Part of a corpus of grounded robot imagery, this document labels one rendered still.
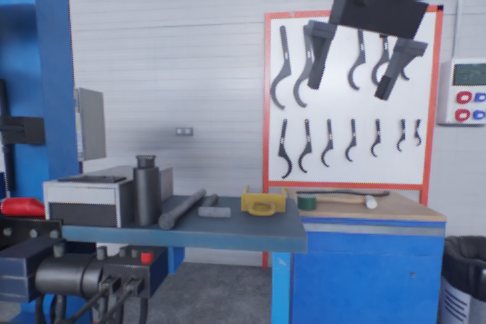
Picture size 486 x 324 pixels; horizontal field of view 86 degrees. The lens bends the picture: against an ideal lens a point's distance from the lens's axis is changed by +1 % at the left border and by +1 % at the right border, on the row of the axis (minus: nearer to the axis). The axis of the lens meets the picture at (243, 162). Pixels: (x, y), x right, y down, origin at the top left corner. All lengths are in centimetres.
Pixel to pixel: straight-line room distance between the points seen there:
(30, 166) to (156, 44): 188
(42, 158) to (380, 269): 159
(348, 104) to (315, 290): 163
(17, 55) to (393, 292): 194
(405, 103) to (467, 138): 63
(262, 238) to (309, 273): 80
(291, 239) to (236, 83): 200
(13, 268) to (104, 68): 240
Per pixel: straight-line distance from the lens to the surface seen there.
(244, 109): 251
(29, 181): 130
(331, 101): 253
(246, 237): 73
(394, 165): 271
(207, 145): 257
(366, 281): 158
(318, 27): 46
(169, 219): 77
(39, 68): 125
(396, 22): 51
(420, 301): 172
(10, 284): 92
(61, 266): 86
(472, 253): 229
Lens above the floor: 133
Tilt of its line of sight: 6 degrees down
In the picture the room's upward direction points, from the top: straight up
